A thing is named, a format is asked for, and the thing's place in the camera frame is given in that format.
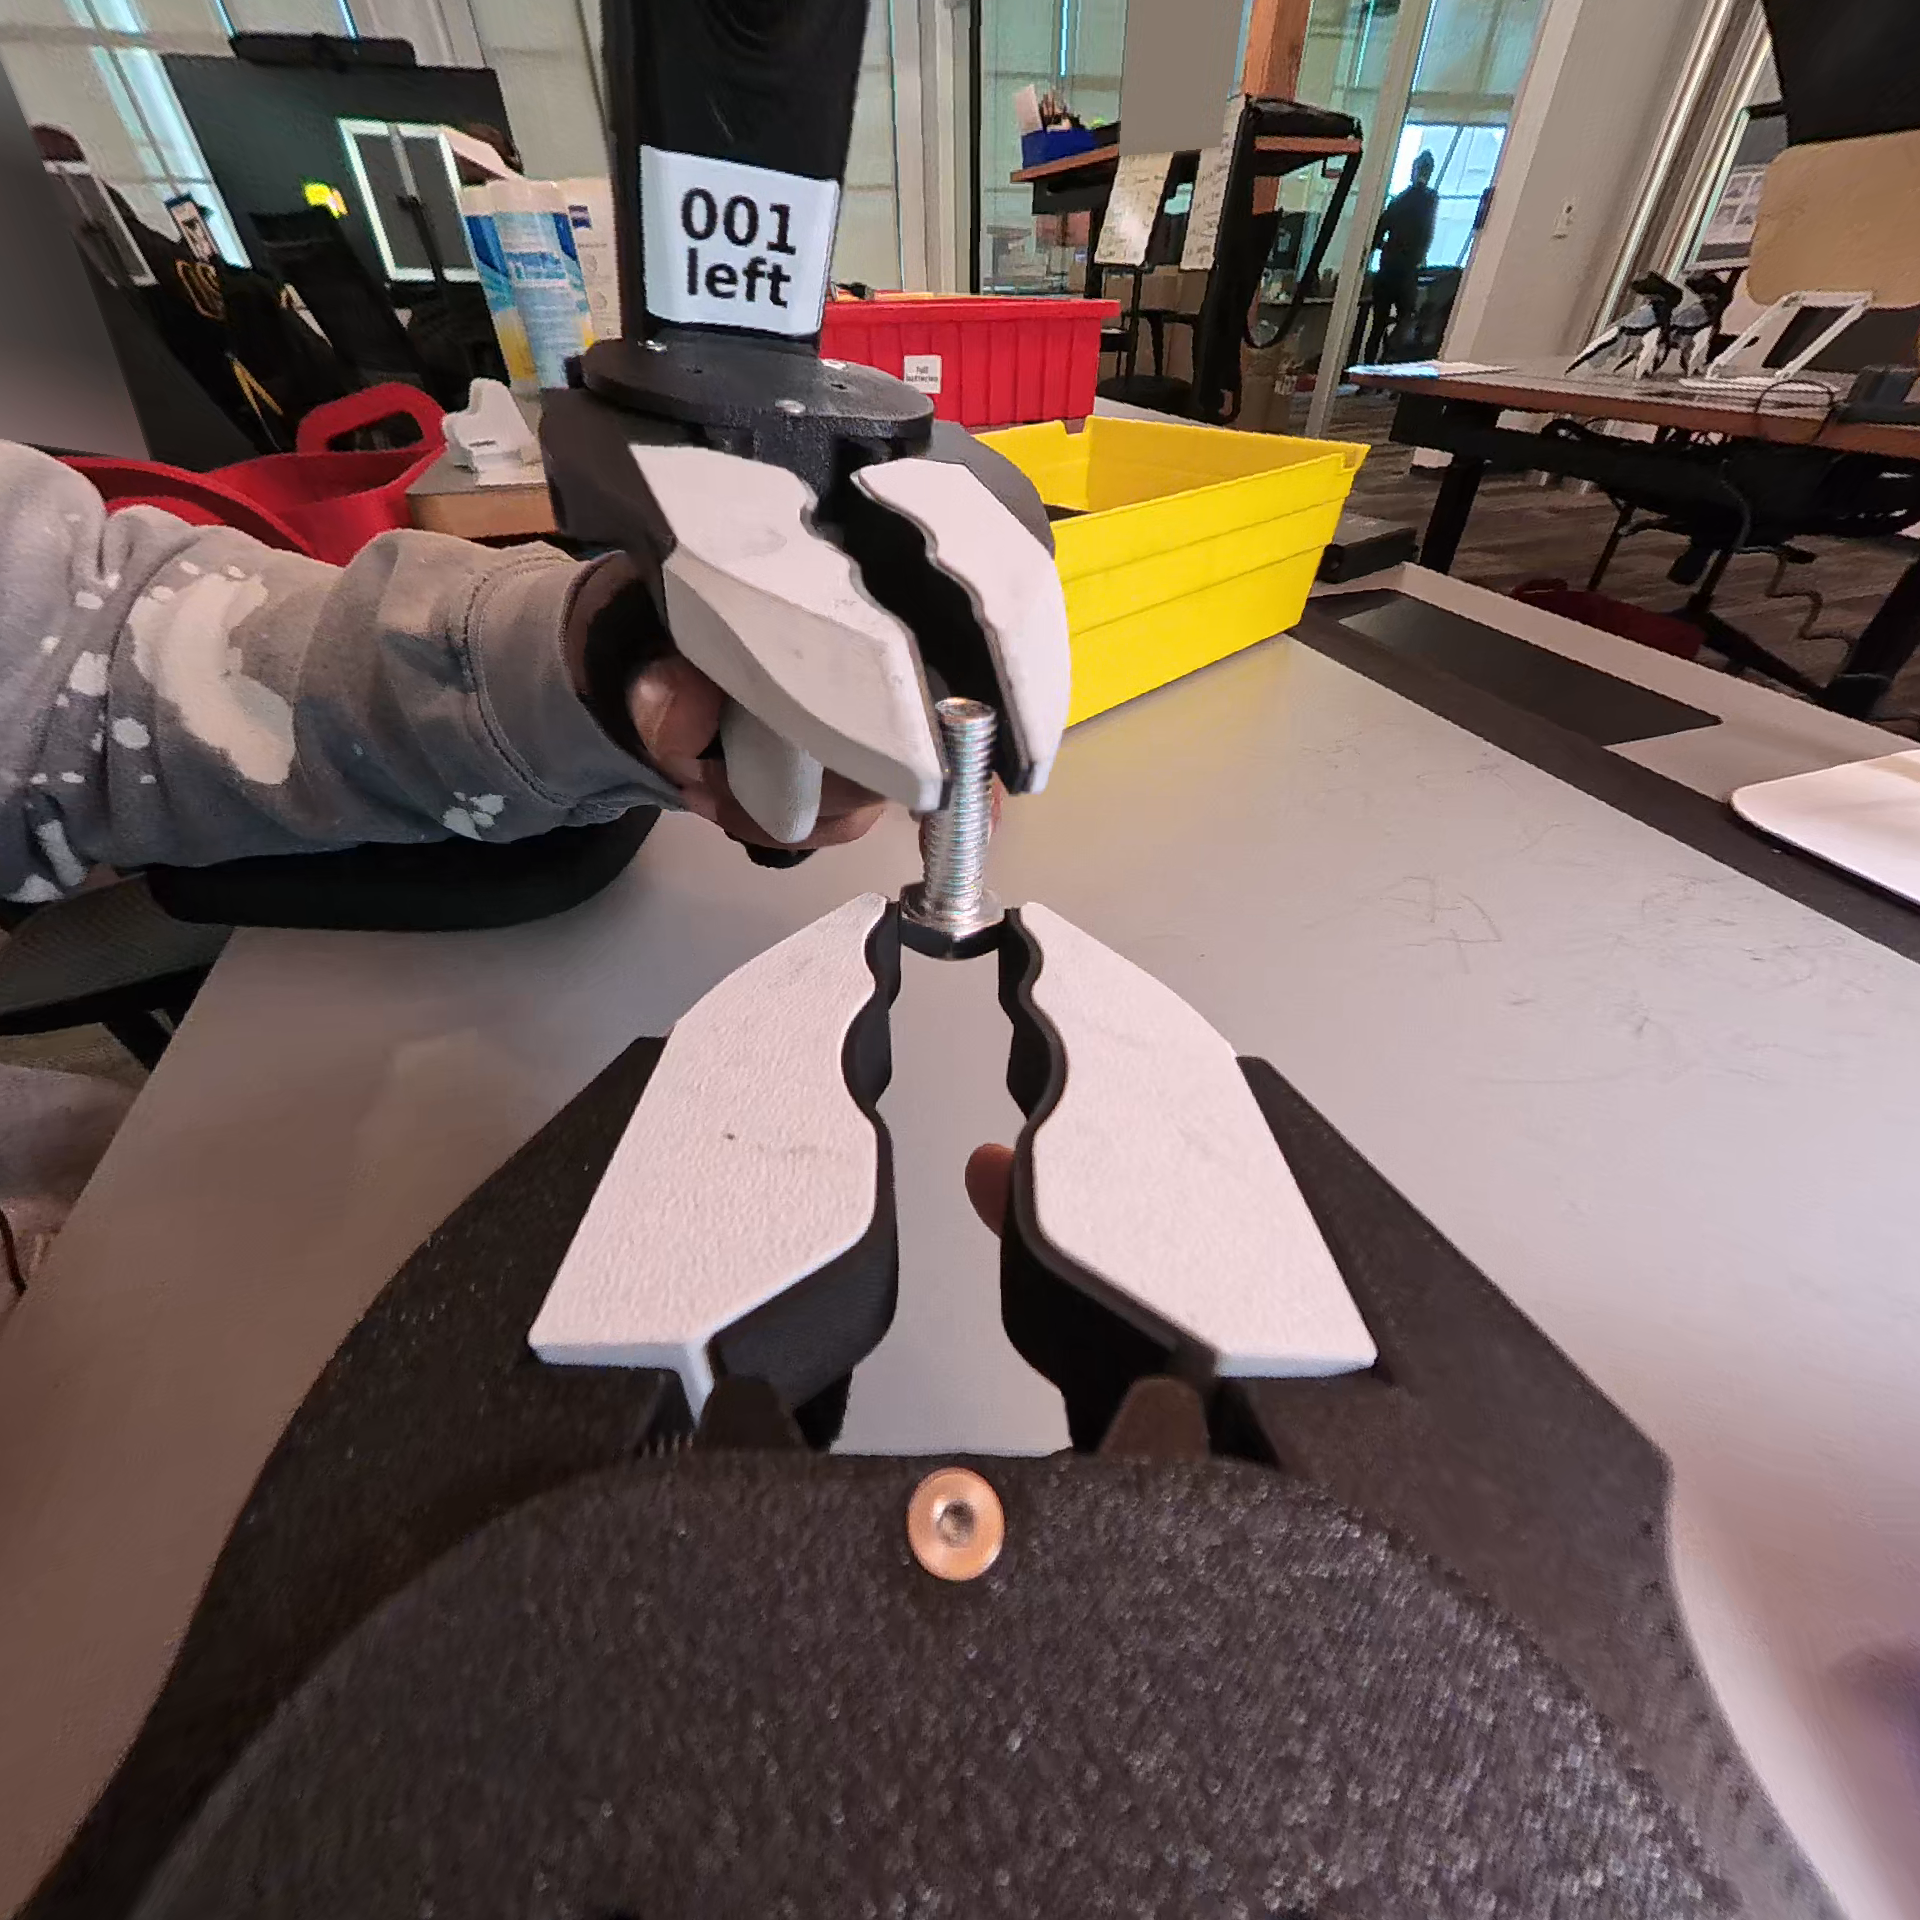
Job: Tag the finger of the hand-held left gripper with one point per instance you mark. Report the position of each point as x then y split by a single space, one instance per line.
1005 599
795 645

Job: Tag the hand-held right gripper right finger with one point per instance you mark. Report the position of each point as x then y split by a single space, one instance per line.
1170 1184

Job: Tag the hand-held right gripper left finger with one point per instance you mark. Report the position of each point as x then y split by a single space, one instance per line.
735 1142

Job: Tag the silver threaded bolt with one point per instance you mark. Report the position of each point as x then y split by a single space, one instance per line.
961 840

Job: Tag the metal hex nut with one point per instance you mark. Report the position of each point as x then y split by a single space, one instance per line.
950 933

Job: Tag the person's left forearm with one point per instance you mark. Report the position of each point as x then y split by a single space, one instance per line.
299 674

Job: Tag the person's left hand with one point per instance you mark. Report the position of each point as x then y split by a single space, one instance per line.
667 728

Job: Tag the person's right hand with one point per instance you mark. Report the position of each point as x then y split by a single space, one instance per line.
990 1184

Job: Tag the yellow plastic bin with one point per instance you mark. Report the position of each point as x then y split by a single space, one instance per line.
1185 599

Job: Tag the white blue wipes canister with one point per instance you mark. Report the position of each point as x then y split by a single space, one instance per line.
542 278
488 283

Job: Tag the red plastic bin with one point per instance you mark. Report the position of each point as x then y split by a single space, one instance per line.
1021 359

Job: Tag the white plastic holder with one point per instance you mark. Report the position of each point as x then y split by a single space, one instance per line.
491 429

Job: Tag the small blue bin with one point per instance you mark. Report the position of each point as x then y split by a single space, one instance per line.
1062 150

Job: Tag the red fabric basket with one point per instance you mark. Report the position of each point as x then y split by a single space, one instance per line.
360 481

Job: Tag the white paper easel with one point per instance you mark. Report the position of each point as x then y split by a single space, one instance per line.
1141 202

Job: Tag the black display board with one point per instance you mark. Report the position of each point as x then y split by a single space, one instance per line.
299 136

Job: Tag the brown wooden desk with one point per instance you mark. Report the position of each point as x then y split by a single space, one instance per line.
1575 394

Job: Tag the spare hand-held gripper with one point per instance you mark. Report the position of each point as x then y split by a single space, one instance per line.
1641 329

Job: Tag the white laptop stand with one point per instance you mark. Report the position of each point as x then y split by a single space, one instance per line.
1793 331

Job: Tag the black desk phone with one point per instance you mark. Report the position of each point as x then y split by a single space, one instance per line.
1882 399

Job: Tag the pale wooden board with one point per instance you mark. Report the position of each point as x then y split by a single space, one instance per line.
1839 224

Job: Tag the black monitor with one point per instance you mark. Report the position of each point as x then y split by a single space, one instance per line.
1853 67

